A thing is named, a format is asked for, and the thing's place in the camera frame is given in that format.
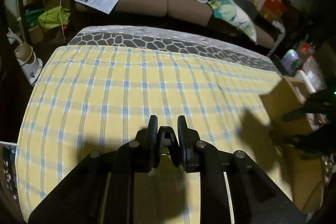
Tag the floral green white pillow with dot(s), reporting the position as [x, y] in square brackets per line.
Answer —
[230, 12]

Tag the black cushion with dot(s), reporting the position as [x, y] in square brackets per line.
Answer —
[248, 7]

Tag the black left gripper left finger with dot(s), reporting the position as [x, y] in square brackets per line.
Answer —
[100, 189]

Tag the black binder clip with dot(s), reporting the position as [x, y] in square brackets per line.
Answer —
[166, 138]

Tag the purple round container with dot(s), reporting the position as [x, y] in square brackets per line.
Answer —
[291, 62]

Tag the brown cardboard box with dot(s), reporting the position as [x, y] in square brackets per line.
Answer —
[306, 176]

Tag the white tissue box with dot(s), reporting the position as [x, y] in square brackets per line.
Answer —
[302, 76]

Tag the green yellow bag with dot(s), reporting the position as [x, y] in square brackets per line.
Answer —
[54, 18]

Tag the yellow checked cloth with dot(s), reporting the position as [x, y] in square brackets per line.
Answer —
[91, 97]

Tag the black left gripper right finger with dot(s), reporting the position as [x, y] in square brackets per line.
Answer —
[234, 189]

